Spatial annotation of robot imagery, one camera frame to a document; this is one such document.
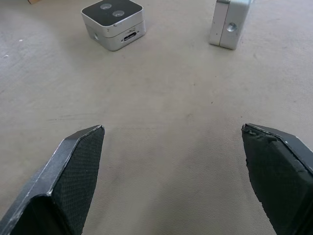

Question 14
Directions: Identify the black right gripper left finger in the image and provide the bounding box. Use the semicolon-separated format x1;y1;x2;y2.
0;125;106;235

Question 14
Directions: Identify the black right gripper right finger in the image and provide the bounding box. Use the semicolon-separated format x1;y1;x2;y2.
241;123;313;235

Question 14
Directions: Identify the silver camera with black face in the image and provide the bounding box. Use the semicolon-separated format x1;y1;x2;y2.
81;0;147;52

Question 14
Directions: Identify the silver camera with screw hole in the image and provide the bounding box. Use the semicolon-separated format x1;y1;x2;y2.
208;0;253;51

